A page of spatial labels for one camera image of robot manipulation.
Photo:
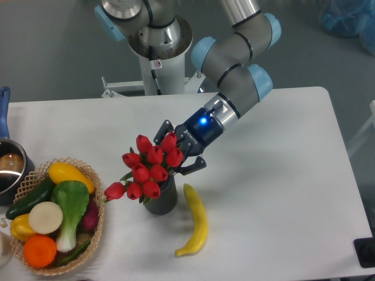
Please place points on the blue handled saucepan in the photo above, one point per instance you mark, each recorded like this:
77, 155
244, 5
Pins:
15, 163

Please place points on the black device at table edge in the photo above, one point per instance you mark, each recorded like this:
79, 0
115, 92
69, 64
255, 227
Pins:
365, 251

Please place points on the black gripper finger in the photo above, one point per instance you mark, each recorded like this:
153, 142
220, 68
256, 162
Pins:
165, 128
199, 164

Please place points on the blue plastic bag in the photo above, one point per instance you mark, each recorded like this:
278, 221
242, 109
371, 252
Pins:
350, 19

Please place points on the white frame at right edge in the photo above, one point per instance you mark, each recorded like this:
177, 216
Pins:
362, 135

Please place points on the green chili pepper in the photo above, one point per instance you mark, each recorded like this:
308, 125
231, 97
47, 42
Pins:
78, 251

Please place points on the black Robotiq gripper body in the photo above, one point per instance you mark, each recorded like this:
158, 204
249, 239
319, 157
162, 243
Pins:
197, 132

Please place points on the white round radish slice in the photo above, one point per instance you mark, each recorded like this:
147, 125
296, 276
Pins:
45, 217

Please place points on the woven wicker basket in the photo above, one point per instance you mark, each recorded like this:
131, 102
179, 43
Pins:
29, 183

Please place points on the orange fruit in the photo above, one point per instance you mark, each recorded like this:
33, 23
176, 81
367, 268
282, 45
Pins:
39, 251

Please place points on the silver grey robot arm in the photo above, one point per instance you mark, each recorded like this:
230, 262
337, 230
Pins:
160, 38

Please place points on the yellow plastic banana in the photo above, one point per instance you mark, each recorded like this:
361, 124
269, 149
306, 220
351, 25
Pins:
200, 222

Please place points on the dark grey ribbed vase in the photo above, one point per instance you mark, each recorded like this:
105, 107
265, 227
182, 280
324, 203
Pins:
166, 202

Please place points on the small garlic piece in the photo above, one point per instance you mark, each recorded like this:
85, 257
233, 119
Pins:
3, 223

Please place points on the purple red onion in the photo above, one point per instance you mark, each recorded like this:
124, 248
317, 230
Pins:
90, 219

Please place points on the yellow squash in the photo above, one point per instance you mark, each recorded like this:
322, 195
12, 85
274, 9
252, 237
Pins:
61, 171

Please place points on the green bok choy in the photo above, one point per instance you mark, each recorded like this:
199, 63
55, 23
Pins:
72, 197

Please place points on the yellow bell pepper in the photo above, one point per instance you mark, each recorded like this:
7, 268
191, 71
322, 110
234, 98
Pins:
21, 229

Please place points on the dark green cucumber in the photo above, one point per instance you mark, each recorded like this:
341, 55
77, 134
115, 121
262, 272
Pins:
41, 193

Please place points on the red tulip bouquet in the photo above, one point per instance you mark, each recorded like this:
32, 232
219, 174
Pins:
150, 169

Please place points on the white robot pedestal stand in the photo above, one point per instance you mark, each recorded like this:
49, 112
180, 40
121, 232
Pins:
159, 77

